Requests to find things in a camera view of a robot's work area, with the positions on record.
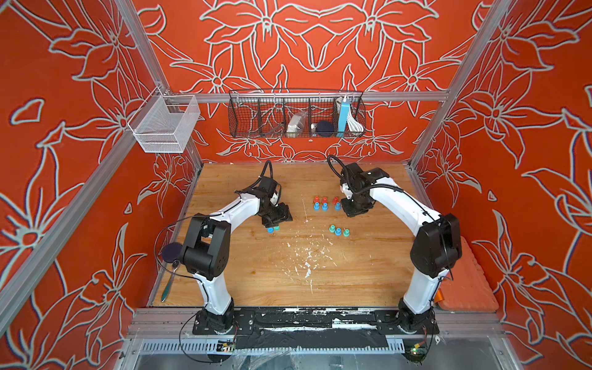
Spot white cables in basket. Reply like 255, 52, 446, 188
347, 103, 365, 136

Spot black wire wall basket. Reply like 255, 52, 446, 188
228, 89, 367, 139

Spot light blue box in basket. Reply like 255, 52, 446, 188
336, 99, 350, 137

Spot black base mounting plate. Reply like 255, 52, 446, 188
192, 307, 439, 353

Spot dark blue round brush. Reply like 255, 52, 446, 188
161, 242, 182, 303

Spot silver pouch in basket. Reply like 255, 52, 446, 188
286, 112, 308, 138

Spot clear plastic wall bin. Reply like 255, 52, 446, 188
129, 95, 201, 154

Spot dark blue ball in basket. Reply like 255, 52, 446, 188
315, 120, 335, 138

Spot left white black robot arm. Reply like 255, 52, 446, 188
177, 160, 292, 334

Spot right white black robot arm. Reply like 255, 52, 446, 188
327, 155, 463, 334

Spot orange plastic tool case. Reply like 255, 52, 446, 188
436, 237, 499, 312

